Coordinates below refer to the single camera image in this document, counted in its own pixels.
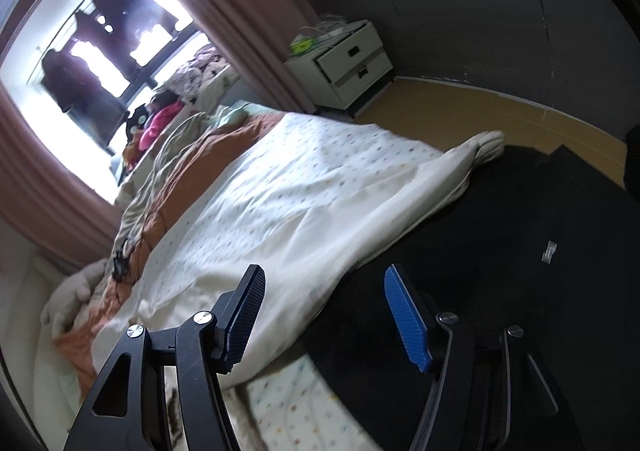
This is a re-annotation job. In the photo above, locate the dark hanging garment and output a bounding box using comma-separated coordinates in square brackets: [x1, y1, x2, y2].
[75, 0, 182, 68]
[42, 48, 127, 142]

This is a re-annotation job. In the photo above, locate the orange quilt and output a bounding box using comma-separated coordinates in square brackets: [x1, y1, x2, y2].
[52, 112, 288, 384]

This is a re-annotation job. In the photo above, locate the white nightstand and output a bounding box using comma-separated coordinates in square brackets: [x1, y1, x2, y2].
[284, 20, 395, 119]

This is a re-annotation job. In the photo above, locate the pale green pillow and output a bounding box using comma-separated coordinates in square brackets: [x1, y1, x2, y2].
[219, 100, 263, 128]

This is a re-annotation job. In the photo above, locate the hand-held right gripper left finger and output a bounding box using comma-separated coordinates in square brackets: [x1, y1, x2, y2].
[64, 263, 267, 451]

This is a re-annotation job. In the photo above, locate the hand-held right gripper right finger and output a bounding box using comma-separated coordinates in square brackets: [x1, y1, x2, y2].
[384, 263, 587, 451]

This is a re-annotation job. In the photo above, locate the white dotted bed sheet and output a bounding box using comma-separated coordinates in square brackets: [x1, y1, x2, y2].
[120, 111, 506, 451]

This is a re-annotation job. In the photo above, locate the beige blanket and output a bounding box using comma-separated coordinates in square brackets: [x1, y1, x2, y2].
[114, 101, 251, 252]

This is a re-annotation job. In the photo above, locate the dark grey wardrobe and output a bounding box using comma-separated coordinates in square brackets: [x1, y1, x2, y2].
[272, 0, 640, 142]

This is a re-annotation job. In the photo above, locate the pink curtain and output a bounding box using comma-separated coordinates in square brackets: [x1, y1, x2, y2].
[0, 90, 123, 274]
[109, 0, 322, 113]

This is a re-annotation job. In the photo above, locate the black garment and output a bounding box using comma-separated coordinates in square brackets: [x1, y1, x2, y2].
[300, 144, 640, 451]

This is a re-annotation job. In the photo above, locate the floral cloth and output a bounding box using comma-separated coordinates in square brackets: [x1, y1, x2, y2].
[167, 44, 237, 103]

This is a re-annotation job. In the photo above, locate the black round plush toy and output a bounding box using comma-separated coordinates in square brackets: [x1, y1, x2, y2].
[124, 108, 151, 138]

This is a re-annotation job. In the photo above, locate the beige plush toy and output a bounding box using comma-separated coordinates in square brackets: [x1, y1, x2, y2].
[40, 258, 108, 338]

